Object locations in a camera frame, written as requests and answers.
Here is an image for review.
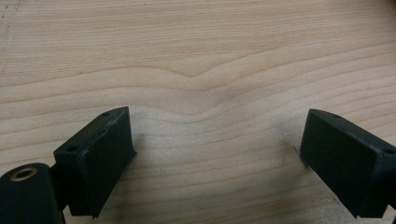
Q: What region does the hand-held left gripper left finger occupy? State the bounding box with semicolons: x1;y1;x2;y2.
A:
52;105;137;219

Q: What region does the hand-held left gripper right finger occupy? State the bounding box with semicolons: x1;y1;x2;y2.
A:
299;108;396;219

